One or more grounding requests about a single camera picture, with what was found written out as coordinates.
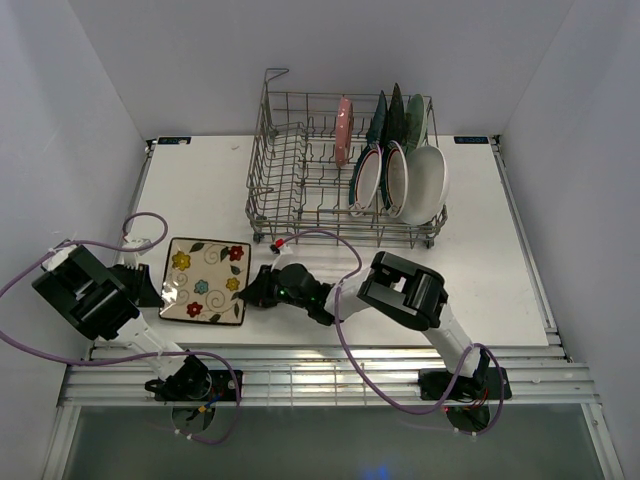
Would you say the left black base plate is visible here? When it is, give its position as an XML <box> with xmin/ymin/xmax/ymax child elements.
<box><xmin>144</xmin><ymin>370</ymin><xmax>238</xmax><ymax>403</ymax></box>

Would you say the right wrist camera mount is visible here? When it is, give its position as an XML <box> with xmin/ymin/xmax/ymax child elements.
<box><xmin>270</xmin><ymin>239</ymin><xmax>296</xmax><ymax>270</ymax></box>

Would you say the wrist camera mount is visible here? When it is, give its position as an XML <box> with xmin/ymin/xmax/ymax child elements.
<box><xmin>270</xmin><ymin>239</ymin><xmax>296</xmax><ymax>270</ymax></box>
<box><xmin>121</xmin><ymin>235</ymin><xmax>151</xmax><ymax>268</ymax></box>

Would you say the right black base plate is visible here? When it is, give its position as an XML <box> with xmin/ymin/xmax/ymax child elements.
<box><xmin>418</xmin><ymin>367</ymin><xmax>512</xmax><ymax>402</ymax></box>

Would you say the right black table label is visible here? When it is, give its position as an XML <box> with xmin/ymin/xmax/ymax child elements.
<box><xmin>453</xmin><ymin>136</ymin><xmax>489</xmax><ymax>145</ymax></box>

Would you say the grey wire dish rack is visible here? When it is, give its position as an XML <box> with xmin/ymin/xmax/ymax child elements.
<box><xmin>246</xmin><ymin>68</ymin><xmax>447</xmax><ymax>247</ymax></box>

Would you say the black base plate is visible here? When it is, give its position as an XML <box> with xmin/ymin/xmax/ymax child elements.
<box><xmin>144</xmin><ymin>370</ymin><xmax>238</xmax><ymax>403</ymax></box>
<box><xmin>418</xmin><ymin>367</ymin><xmax>512</xmax><ymax>402</ymax></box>

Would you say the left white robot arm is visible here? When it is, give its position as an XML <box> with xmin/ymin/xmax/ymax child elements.
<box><xmin>32</xmin><ymin>246</ymin><xmax>212</xmax><ymax>401</ymax></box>

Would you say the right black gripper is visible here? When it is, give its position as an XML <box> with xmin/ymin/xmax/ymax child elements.
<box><xmin>240</xmin><ymin>263</ymin><xmax>311</xmax><ymax>309</ymax></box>

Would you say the black table label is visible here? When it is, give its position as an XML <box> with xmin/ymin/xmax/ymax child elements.
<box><xmin>157</xmin><ymin>137</ymin><xmax>191</xmax><ymax>145</ymax></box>
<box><xmin>453</xmin><ymin>136</ymin><xmax>489</xmax><ymax>145</ymax></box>

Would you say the round plate teal red rim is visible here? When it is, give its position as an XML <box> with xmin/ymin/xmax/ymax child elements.
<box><xmin>381</xmin><ymin>140</ymin><xmax>409</xmax><ymax>218</ymax></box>

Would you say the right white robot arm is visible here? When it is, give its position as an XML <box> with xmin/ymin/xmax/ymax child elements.
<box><xmin>239</xmin><ymin>251</ymin><xmax>489</xmax><ymax>401</ymax></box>

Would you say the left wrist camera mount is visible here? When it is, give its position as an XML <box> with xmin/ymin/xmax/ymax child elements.
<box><xmin>121</xmin><ymin>235</ymin><xmax>151</xmax><ymax>268</ymax></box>

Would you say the cream floral square plate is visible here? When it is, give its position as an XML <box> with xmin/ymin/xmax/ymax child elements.
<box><xmin>159</xmin><ymin>237</ymin><xmax>251</xmax><ymax>327</ymax></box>

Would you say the left black table label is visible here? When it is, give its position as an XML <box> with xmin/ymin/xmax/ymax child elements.
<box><xmin>157</xmin><ymin>137</ymin><xmax>191</xmax><ymax>145</ymax></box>

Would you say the black floral square plate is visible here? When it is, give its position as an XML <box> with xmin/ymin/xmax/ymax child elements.
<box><xmin>381</xmin><ymin>83</ymin><xmax>406</xmax><ymax>147</ymax></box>

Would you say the teal square plate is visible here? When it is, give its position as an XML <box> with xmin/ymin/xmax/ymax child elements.
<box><xmin>365</xmin><ymin>90</ymin><xmax>387</xmax><ymax>147</ymax></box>

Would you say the pink dotted scalloped plate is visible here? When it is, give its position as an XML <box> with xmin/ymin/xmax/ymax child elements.
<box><xmin>335</xmin><ymin>97</ymin><xmax>354</xmax><ymax>168</ymax></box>

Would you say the aluminium rail frame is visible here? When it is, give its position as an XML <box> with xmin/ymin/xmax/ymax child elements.
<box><xmin>55</xmin><ymin>134</ymin><xmax>625</xmax><ymax>480</ymax></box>

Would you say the pale green plate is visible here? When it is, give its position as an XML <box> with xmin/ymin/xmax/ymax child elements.
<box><xmin>403</xmin><ymin>94</ymin><xmax>427</xmax><ymax>153</ymax></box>

